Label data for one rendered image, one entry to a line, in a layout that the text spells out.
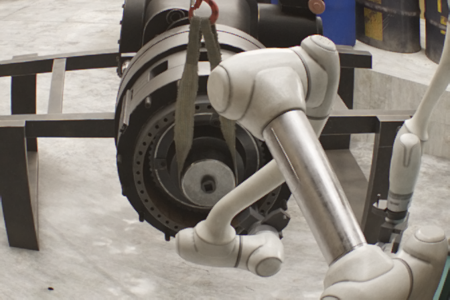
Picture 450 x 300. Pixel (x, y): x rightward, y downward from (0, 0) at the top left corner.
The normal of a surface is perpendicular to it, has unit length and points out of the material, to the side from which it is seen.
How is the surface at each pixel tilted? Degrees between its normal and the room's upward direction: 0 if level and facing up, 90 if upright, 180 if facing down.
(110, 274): 0
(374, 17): 90
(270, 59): 31
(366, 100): 90
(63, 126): 90
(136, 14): 56
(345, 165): 0
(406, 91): 90
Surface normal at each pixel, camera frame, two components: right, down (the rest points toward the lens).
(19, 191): 0.15, 0.34
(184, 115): -0.40, 0.36
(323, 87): 0.64, 0.48
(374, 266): 0.28, -0.63
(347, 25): 0.68, 0.28
